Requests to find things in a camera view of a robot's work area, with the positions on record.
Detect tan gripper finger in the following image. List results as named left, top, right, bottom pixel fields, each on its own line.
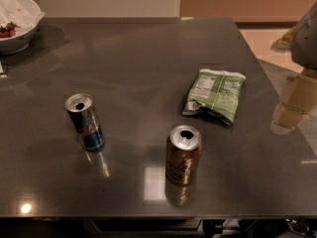
left=273, top=68, right=317, bottom=129

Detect green jalapeno chip bag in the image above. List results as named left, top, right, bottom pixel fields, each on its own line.
left=182, top=68, right=246, bottom=126

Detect gold soda can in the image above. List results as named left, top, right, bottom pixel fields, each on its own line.
left=165, top=125, right=202, bottom=185

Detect blue silver energy drink can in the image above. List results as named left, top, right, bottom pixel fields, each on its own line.
left=65, top=93, right=105, bottom=152

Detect white bowl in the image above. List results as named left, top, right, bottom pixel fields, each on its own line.
left=0, top=0, right=46, bottom=56

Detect white paper napkin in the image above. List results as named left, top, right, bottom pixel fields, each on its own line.
left=0, top=0, right=45, bottom=28

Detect red strawberries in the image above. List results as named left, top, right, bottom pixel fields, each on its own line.
left=0, top=22, right=19, bottom=38

